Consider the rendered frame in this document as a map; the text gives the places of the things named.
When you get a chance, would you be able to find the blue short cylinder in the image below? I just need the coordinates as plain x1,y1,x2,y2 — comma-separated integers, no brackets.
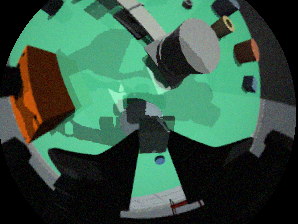
154,156,165,164

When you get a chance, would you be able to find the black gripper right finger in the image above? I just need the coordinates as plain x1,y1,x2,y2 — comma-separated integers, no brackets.
166,129,253,204

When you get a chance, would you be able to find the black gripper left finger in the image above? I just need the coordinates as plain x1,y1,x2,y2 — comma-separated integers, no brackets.
47,129,140,212

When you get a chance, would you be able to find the tan tape roll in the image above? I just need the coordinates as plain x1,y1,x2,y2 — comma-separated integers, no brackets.
210,15,234,39

